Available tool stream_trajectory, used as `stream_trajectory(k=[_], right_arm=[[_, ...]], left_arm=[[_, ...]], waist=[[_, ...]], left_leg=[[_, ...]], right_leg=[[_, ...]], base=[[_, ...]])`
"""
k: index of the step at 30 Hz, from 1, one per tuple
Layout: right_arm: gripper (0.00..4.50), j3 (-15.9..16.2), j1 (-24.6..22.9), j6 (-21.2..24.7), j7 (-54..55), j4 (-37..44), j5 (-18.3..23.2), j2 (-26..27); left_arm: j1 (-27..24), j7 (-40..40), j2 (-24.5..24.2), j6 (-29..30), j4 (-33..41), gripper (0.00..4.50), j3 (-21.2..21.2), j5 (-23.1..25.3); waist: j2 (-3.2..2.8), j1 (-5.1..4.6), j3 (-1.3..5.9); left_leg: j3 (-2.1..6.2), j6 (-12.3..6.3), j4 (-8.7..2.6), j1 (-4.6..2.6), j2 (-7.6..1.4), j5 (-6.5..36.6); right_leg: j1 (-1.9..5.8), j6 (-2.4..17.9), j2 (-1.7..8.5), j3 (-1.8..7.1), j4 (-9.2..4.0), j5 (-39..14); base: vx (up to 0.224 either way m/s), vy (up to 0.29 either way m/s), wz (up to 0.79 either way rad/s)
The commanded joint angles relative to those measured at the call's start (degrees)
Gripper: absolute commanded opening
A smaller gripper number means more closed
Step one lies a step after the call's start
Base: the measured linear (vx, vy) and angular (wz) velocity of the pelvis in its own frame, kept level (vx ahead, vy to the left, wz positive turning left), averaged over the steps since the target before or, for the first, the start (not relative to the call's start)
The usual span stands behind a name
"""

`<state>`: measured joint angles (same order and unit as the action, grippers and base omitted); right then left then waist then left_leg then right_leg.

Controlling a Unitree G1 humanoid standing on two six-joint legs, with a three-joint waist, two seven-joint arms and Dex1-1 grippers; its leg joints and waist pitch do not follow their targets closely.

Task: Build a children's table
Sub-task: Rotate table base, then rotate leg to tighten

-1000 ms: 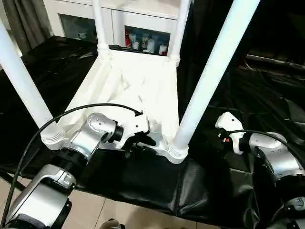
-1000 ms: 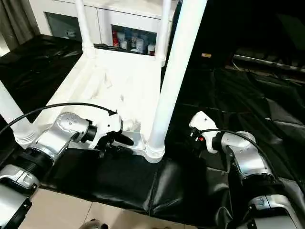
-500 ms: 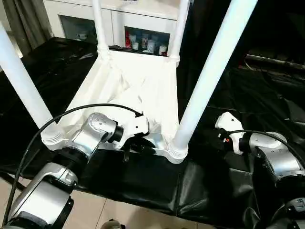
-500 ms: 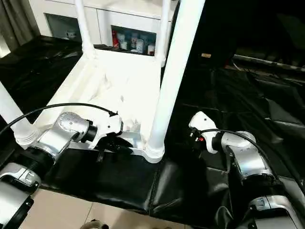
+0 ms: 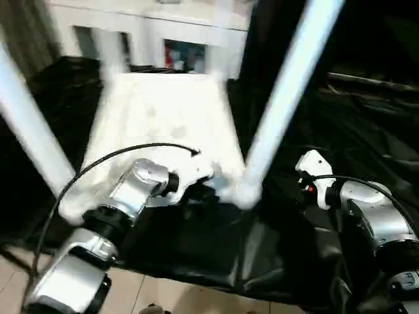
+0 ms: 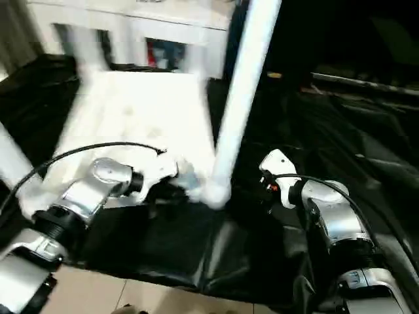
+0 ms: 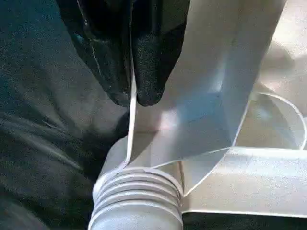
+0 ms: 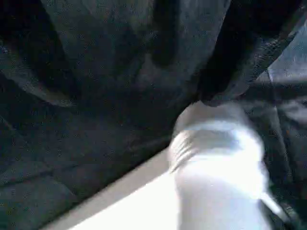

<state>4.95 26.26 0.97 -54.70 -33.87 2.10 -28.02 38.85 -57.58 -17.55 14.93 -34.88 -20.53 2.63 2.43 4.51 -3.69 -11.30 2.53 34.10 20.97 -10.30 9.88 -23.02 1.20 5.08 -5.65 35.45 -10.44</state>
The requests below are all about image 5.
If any white plastic table top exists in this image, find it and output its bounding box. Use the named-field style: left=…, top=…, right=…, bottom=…
left=58, top=70, right=263, bottom=226

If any white plastic table leg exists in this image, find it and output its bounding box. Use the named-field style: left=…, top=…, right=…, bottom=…
left=237, top=0, right=346, bottom=210
left=0, top=42, right=78, bottom=197
left=206, top=42, right=230, bottom=86
left=98, top=29, right=130, bottom=86

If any black mat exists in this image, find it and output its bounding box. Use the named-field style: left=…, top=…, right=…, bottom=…
left=0, top=55, right=419, bottom=311

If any dark metal rod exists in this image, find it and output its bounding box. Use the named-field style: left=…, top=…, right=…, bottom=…
left=327, top=72, right=419, bottom=94

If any white cabinet with glass doors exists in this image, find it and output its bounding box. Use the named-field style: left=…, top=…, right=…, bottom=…
left=55, top=0, right=251, bottom=79

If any black metal stand leg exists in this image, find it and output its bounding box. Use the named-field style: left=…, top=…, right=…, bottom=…
left=0, top=245, right=33, bottom=279

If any grey curtain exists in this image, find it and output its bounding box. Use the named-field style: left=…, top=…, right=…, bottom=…
left=0, top=0, right=63, bottom=76

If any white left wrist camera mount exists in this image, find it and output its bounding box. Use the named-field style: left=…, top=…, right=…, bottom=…
left=170, top=153, right=217, bottom=205

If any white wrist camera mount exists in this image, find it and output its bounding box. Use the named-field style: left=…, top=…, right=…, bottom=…
left=170, top=153, right=217, bottom=205
left=294, top=149, right=335, bottom=211

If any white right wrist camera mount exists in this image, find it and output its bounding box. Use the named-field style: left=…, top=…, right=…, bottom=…
left=294, top=149, right=335, bottom=211

